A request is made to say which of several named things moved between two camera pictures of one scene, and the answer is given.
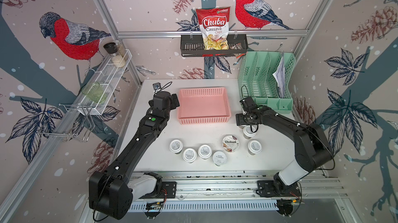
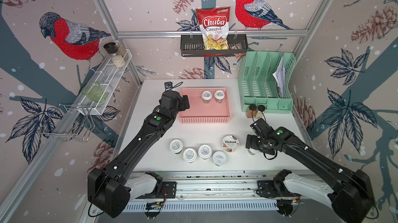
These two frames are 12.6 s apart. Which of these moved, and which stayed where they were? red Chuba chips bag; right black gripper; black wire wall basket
Moved: right black gripper
Stayed: black wire wall basket; red Chuba chips bag
